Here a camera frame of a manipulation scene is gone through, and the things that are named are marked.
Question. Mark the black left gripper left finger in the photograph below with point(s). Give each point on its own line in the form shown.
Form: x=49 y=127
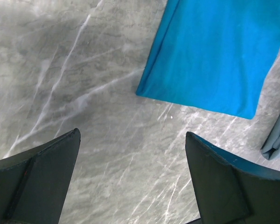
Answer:
x=34 y=183

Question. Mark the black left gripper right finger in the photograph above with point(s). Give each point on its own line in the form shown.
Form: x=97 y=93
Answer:
x=230 y=189

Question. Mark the bright blue t shirt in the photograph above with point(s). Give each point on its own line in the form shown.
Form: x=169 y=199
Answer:
x=213 y=54

